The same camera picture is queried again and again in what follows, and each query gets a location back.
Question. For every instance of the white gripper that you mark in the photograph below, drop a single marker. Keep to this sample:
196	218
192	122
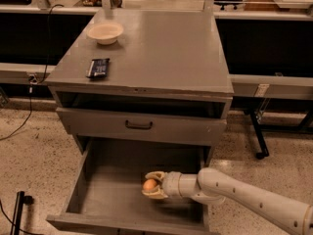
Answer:
170	184

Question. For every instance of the orange fruit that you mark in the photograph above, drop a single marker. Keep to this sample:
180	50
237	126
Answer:
150	184

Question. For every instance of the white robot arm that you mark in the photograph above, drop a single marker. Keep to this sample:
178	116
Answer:
210	186

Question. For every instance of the open grey middle drawer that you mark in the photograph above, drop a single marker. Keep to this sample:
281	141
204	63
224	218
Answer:
106	197

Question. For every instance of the grey top drawer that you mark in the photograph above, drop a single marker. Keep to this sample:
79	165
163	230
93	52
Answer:
167	129

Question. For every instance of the grey drawer cabinet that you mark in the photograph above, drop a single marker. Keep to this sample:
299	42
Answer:
164	63

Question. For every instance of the black stand leg right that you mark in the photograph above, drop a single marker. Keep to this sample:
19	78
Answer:
263	147

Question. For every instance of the dark blue snack packet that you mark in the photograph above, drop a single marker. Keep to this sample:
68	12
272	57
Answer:
98	68

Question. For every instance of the black stand bottom left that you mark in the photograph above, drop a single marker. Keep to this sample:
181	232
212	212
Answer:
21	200

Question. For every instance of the white bowl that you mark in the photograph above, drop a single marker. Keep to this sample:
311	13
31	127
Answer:
105	33

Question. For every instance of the black drawer handle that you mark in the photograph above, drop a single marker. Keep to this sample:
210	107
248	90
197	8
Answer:
140	126

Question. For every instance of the grey bench rail right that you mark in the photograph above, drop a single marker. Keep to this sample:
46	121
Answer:
274	87

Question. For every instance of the grey bench rail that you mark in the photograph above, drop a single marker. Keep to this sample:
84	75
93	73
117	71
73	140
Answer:
23	73
274	87

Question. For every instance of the grey bench rail left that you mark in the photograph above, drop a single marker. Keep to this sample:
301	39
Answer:
23	73

